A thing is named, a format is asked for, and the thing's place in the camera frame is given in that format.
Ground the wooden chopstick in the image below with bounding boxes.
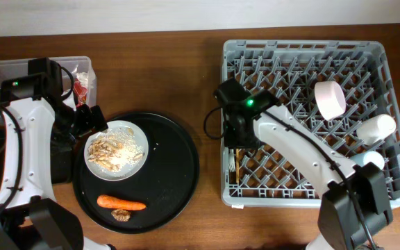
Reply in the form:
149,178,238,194
235,149,240,185

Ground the white plastic fork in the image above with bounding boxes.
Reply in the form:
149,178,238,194
228,149,236,172

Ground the grey plate with food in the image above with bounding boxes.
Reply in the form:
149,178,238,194
83,120,149,181

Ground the pink bowl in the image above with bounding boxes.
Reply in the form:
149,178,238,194
315,81,347,121

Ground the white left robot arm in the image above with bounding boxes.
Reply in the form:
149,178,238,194
0,73,113,249

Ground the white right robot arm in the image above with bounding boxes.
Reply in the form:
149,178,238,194
215,90,393,249

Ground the grey plastic dishwasher rack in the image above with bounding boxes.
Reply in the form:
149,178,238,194
221,40,400,208

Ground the clear plastic bin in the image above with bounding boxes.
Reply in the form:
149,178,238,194
0,56,97,126

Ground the red and white wrapper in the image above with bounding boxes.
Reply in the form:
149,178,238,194
74,72,88,106

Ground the round black tray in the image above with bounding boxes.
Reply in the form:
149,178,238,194
73,112,199,234

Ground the orange carrot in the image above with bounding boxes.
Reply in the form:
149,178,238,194
97,194,147,210

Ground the brown walnut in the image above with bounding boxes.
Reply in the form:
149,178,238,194
111,209,131,222

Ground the light blue cup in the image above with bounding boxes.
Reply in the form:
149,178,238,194
349,151,385,170

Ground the white cup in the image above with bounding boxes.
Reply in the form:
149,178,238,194
356,114,397,145

